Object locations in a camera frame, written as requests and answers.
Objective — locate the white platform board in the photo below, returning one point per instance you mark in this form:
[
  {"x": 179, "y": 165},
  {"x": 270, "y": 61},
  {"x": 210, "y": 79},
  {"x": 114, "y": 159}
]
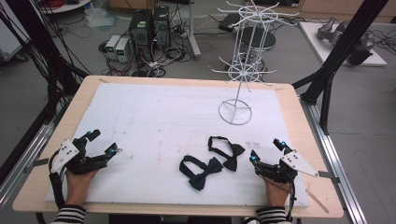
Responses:
[{"x": 334, "y": 53}]

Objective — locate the black computer tower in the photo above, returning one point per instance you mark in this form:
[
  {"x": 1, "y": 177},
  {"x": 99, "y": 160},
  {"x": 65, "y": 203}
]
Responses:
[
  {"x": 162, "y": 26},
  {"x": 141, "y": 32}
]

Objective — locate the thin wooden stick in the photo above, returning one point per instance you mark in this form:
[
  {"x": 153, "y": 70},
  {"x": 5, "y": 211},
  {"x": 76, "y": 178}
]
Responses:
[{"x": 317, "y": 201}]

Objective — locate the round white table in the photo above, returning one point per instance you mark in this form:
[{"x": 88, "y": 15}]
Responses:
[{"x": 63, "y": 6}]

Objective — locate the white foam mat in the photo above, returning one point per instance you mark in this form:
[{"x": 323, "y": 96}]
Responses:
[{"x": 162, "y": 124}]

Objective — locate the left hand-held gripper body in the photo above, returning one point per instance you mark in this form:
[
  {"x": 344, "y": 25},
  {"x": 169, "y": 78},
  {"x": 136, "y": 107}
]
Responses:
[{"x": 70, "y": 152}]

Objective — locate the person's left hand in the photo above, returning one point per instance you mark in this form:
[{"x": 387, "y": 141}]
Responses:
[{"x": 77, "y": 186}]

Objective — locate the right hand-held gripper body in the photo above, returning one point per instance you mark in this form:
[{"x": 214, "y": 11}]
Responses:
[{"x": 286, "y": 169}]

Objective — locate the clear plastic bag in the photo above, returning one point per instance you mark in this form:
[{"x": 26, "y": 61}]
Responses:
[{"x": 101, "y": 17}]

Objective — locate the aluminium rail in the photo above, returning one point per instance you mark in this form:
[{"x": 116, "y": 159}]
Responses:
[
  {"x": 21, "y": 165},
  {"x": 334, "y": 165}
]

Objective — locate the black bow tie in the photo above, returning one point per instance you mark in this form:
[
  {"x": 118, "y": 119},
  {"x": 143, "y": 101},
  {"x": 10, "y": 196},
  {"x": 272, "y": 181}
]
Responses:
[
  {"x": 200, "y": 175},
  {"x": 232, "y": 155}
]

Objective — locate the black flat device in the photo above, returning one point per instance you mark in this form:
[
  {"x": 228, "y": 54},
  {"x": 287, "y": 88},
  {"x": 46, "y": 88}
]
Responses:
[{"x": 229, "y": 23}]

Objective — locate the white power supply box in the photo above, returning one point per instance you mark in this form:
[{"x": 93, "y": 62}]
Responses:
[
  {"x": 122, "y": 49},
  {"x": 111, "y": 46}
]

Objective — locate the person's right hand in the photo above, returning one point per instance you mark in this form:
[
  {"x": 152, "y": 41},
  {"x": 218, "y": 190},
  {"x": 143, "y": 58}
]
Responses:
[{"x": 276, "y": 194}]

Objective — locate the black metal frame post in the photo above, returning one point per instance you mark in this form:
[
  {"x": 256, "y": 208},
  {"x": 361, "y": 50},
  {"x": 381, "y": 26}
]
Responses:
[{"x": 342, "y": 49}]

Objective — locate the grey metal stand leg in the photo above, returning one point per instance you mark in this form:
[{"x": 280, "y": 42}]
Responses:
[{"x": 193, "y": 34}]

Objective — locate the black round stool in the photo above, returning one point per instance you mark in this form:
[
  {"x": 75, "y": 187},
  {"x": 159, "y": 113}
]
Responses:
[{"x": 260, "y": 39}]

